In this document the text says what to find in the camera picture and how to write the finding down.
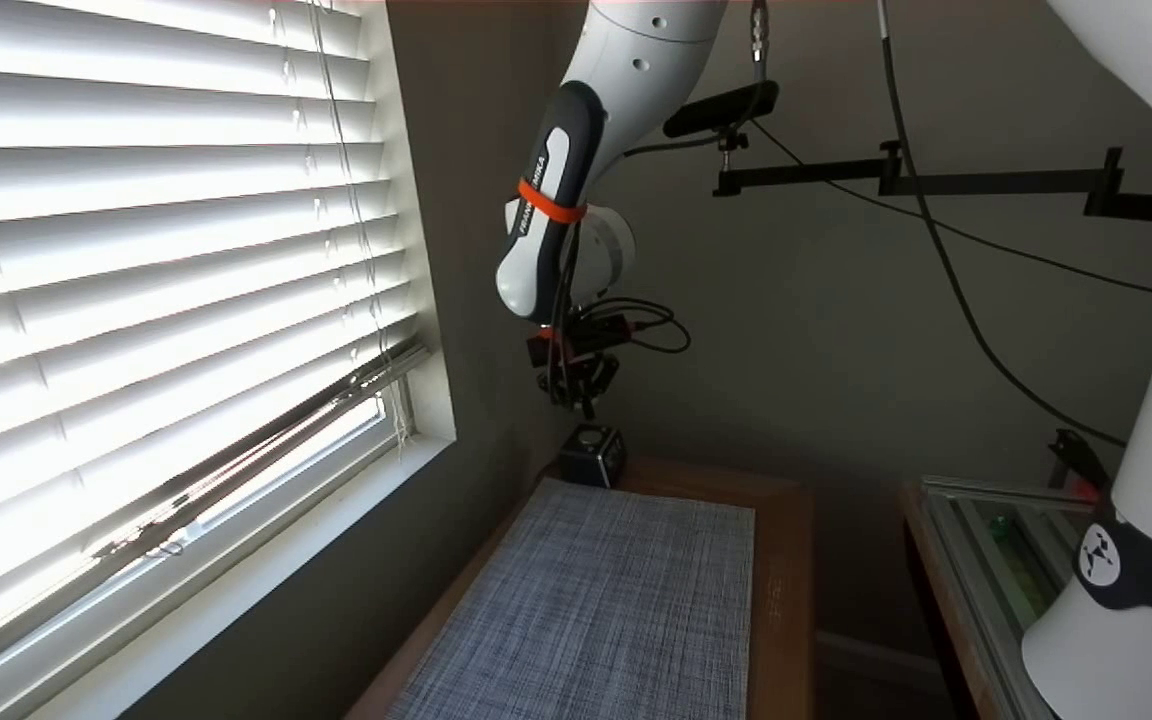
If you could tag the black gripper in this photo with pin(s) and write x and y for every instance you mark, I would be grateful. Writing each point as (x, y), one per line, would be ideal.
(573, 357)

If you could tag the metal framed side table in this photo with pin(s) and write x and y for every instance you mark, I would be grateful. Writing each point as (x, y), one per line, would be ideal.
(988, 561)

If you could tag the black red clamp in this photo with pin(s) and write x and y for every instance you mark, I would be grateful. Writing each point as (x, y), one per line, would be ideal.
(1078, 461)

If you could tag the white window blinds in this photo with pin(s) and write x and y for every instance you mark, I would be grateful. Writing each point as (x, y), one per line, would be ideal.
(150, 266)

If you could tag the black bar camera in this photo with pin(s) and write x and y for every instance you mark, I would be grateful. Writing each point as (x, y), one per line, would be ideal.
(722, 107)

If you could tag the white window frame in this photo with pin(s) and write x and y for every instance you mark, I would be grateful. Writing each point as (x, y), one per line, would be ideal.
(269, 521)

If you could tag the grey woven placemat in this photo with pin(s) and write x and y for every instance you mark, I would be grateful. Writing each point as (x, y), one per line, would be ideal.
(599, 604)

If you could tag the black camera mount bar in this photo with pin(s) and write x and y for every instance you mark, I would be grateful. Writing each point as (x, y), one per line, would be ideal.
(923, 183)

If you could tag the brown wooden table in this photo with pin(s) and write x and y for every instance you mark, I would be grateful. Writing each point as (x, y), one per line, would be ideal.
(779, 603)

